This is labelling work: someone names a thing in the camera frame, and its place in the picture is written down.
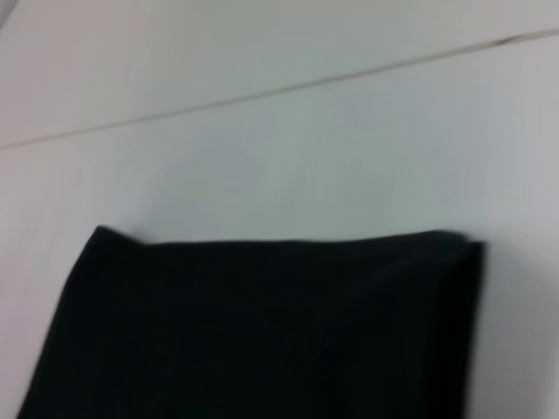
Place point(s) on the black shirt with FREE print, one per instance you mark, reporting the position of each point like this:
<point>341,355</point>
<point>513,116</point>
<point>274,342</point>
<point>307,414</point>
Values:
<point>262,340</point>

